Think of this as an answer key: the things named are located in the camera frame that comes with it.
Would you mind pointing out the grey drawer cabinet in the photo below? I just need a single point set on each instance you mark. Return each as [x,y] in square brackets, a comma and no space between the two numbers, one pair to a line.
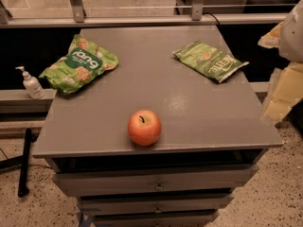
[211,138]

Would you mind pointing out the green rice chip bag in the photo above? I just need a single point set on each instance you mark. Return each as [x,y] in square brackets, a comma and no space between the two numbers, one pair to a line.
[84,62]

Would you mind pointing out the grey metal railing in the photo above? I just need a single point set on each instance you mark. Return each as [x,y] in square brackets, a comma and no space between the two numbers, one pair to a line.
[91,13]

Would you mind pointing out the green Kettle chip bag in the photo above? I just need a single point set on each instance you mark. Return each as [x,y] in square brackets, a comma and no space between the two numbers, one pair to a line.
[209,61]

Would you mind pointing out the red apple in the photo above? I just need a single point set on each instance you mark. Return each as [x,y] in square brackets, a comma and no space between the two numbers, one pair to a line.
[144,127]

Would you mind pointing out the black stand leg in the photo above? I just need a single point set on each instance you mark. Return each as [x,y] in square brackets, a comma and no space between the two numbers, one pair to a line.
[22,162]

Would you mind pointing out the clear pump sanitizer bottle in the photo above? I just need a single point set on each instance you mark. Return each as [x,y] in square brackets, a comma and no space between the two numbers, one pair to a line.
[33,86]

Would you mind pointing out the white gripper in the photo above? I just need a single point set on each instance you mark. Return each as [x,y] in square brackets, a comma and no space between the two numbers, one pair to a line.
[293,37]

